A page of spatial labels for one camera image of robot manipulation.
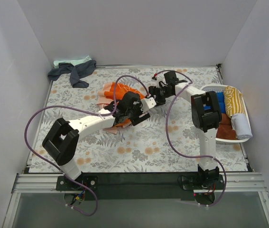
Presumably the orange peach printed towel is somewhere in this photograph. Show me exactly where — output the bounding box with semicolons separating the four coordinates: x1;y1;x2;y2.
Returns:
97;82;145;134

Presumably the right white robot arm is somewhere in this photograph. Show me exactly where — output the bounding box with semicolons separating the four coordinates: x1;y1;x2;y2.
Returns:
148;70;222;189

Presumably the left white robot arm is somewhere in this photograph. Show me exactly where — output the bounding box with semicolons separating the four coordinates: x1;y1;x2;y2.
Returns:
42;91;149;190

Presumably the floral table mat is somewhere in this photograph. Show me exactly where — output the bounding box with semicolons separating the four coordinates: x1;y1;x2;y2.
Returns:
28;67;248;173

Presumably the white plastic basket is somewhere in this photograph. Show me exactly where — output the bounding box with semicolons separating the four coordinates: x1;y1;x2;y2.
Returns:
201;84;252;143

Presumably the dark grey towel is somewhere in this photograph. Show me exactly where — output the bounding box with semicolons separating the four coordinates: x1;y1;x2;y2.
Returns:
47;60;96;88

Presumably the mint green towel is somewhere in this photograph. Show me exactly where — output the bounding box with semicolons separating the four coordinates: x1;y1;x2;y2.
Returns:
53;56;91;68

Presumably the brown rolled towel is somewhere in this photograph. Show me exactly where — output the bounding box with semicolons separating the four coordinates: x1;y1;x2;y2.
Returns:
216;124;237;140
220;114;231;125

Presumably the yellow patterned rolled towel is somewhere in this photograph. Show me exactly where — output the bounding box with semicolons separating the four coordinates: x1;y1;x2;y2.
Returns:
223;86;245;118

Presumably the light blue rolled towel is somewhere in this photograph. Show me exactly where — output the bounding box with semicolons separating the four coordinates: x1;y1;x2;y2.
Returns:
231;114;252;140

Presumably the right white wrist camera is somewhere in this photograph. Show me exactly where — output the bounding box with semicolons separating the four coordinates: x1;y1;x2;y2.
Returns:
151;73;166;88

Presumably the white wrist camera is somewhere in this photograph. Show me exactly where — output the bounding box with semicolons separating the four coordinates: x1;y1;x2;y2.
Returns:
151;73;166;88
129;97;156;126

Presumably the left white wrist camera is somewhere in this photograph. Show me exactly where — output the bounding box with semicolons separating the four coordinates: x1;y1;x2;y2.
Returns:
129;97;156;126

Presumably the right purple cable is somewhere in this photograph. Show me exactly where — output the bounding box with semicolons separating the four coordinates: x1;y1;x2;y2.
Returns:
157;70;228;208

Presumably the purple cable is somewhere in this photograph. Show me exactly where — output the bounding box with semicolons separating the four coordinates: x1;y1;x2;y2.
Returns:
157;70;228;208
24;75;150;217

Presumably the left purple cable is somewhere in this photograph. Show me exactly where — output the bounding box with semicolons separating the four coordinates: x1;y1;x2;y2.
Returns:
24;75;150;217

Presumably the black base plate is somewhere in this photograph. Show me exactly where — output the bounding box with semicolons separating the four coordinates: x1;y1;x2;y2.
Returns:
56;172;224;201

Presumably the aluminium frame rail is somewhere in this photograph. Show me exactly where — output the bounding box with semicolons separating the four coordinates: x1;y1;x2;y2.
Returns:
13;172;267;192

